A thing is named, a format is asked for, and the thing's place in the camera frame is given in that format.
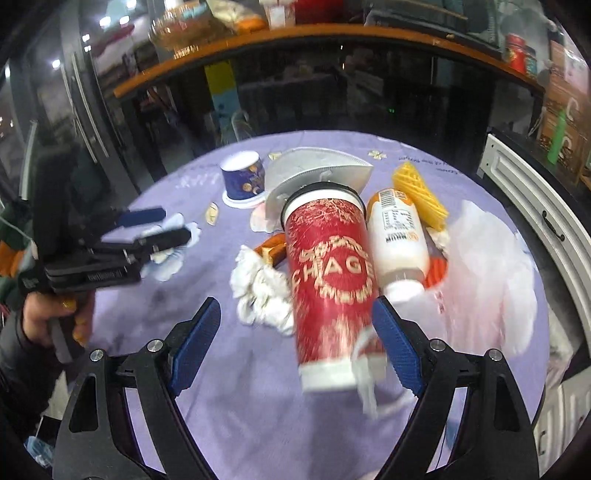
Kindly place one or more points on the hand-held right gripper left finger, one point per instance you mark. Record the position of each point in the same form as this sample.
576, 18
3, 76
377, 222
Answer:
198, 344

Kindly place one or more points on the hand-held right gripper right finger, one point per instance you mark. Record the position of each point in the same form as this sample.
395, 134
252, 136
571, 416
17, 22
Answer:
397, 346

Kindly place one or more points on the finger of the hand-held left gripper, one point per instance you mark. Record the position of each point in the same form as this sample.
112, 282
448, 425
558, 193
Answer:
143, 215
166, 239

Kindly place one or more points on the white tissue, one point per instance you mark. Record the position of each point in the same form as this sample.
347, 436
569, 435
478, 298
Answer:
258, 290

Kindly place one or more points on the red paper cup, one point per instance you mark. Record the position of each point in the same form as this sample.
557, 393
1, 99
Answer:
332, 277

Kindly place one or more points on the person's left forearm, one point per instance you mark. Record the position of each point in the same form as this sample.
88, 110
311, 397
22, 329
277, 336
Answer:
18, 374

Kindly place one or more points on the person's left hand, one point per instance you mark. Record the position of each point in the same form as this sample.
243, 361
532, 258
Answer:
39, 316

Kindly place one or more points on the white paper scrap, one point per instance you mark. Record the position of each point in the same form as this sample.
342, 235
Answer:
367, 369

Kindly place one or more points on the orange and green cloth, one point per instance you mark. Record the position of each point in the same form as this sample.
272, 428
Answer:
14, 258

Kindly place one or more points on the purple tablecloth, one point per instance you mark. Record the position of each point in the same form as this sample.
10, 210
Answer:
231, 415

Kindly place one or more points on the blue paper cup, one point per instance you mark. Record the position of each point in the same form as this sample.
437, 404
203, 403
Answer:
242, 180

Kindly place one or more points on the white plastic bottle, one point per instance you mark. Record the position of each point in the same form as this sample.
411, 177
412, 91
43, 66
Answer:
397, 240

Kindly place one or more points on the orange brown wrapper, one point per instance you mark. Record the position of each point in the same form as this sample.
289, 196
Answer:
274, 247

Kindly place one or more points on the white plastic bag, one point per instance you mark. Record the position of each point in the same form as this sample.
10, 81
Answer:
485, 277

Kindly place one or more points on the yellow and blue box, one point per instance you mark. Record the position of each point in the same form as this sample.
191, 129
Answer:
221, 92

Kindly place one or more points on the yellow lattice plastic piece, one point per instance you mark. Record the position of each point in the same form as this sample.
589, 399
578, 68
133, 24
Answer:
420, 194

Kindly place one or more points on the amber glass bowl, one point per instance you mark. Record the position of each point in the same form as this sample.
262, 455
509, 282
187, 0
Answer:
180, 30

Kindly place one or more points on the white drawer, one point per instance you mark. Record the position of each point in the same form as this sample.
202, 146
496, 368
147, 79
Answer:
521, 194

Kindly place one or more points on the wooden counter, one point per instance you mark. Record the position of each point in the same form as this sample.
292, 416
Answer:
323, 34

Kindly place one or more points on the green bottle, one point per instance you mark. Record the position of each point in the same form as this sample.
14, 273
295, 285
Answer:
557, 138

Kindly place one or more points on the stack of brown boxes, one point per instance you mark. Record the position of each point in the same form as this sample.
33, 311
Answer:
568, 92

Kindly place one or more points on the teal tin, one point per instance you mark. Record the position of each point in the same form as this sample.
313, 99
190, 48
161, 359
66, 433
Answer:
531, 62

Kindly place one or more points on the red tin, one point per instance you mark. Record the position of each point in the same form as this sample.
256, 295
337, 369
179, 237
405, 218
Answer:
515, 53

